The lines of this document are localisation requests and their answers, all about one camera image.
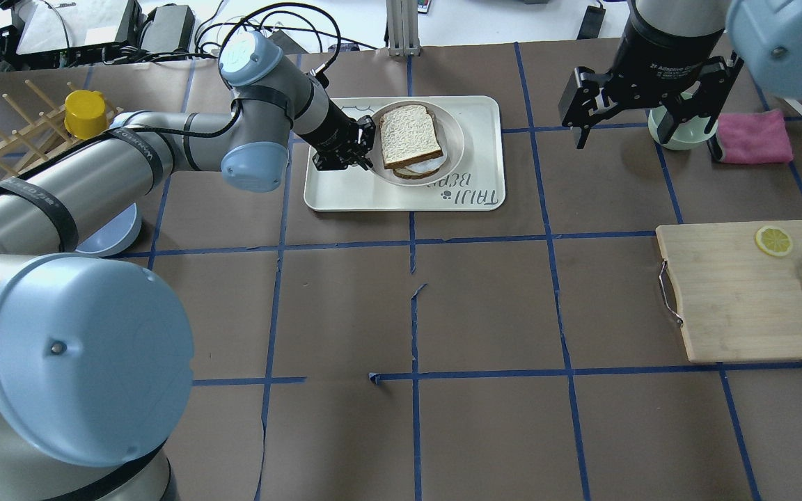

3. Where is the bread slice under egg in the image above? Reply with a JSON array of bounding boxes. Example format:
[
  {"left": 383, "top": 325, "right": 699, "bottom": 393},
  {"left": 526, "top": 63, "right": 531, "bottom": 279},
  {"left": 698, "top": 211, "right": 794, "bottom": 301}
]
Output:
[{"left": 391, "top": 157, "right": 447, "bottom": 180}]

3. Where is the blue bowl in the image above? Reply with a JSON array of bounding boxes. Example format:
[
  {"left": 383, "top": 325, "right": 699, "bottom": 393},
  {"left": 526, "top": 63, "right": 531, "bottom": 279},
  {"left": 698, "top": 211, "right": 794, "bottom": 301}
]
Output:
[{"left": 76, "top": 203, "right": 143, "bottom": 257}]

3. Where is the cream bear tray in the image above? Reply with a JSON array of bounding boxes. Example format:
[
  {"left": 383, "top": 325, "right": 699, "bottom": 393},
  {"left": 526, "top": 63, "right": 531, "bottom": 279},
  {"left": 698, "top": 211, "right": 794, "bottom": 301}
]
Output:
[{"left": 304, "top": 95, "right": 506, "bottom": 212}]

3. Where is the wooden cup rack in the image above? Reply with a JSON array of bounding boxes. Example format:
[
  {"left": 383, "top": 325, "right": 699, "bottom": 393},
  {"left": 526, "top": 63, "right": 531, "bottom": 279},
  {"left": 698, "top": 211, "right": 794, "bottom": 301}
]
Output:
[{"left": 0, "top": 74, "right": 86, "bottom": 180}]

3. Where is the wooden cutting board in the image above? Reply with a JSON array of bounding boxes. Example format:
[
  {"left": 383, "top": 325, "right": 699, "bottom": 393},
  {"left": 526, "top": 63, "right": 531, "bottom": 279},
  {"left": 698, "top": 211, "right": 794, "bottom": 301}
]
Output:
[{"left": 656, "top": 220, "right": 802, "bottom": 363}]

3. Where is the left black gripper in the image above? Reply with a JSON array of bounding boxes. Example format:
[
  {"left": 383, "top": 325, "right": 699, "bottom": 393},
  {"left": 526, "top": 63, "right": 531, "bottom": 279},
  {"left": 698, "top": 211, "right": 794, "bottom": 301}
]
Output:
[{"left": 312, "top": 115, "right": 376, "bottom": 172}]

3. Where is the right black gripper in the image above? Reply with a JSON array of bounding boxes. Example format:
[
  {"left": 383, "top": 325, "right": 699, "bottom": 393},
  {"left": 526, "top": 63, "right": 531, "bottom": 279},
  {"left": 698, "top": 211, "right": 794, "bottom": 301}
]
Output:
[{"left": 559, "top": 20, "right": 744, "bottom": 150}]

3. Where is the yellow mug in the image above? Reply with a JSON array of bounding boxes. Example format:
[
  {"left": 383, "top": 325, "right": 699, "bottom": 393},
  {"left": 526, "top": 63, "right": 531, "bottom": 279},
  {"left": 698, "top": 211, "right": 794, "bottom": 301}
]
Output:
[{"left": 64, "top": 90, "right": 109, "bottom": 141}]

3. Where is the cream round plate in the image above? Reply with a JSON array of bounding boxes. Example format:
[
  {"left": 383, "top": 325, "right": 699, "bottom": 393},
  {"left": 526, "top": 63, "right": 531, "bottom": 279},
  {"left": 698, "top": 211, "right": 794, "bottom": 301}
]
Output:
[{"left": 369, "top": 100, "right": 466, "bottom": 187}]

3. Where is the black power adapter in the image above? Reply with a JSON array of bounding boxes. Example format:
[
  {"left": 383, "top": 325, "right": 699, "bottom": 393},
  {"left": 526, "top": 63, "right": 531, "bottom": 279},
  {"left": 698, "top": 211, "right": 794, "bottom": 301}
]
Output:
[{"left": 576, "top": 3, "right": 606, "bottom": 39}]

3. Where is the pink cloth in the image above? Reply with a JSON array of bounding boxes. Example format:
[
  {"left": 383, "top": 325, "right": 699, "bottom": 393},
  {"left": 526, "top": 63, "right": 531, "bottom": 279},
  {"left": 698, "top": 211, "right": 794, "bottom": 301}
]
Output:
[{"left": 707, "top": 110, "right": 794, "bottom": 165}]

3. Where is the bread slice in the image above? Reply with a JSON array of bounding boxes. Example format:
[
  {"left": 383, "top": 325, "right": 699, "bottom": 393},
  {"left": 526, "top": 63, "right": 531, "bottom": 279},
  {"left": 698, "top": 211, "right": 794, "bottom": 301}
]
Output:
[
  {"left": 378, "top": 104, "right": 443, "bottom": 169},
  {"left": 391, "top": 157, "right": 447, "bottom": 180}
]

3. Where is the lemon slice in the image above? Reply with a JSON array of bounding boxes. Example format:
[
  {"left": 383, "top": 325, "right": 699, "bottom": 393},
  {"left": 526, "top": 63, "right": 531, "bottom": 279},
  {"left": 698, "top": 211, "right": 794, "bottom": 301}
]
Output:
[{"left": 754, "top": 225, "right": 794, "bottom": 257}]

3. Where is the green bowl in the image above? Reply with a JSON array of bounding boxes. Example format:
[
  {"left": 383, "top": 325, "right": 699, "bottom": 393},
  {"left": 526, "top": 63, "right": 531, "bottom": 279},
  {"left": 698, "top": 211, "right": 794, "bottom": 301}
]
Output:
[{"left": 648, "top": 106, "right": 718, "bottom": 151}]

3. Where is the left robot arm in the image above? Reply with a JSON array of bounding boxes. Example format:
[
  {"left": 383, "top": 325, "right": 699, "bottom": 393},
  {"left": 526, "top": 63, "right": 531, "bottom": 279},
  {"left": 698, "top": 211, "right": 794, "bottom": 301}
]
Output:
[{"left": 0, "top": 32, "right": 375, "bottom": 500}]

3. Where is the fried egg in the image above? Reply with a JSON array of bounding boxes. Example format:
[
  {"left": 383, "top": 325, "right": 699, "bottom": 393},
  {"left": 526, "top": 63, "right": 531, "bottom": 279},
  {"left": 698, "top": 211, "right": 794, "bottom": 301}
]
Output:
[{"left": 401, "top": 154, "right": 445, "bottom": 176}]

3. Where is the aluminium frame post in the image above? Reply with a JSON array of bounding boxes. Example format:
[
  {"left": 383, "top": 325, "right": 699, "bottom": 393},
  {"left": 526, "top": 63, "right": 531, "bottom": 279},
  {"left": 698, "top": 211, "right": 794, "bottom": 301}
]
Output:
[{"left": 385, "top": 0, "right": 421, "bottom": 57}]

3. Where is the black laptop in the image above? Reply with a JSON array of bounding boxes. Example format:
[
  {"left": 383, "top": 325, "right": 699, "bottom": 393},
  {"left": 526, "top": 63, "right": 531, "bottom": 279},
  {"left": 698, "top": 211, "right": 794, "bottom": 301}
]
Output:
[{"left": 14, "top": 1, "right": 142, "bottom": 67}]

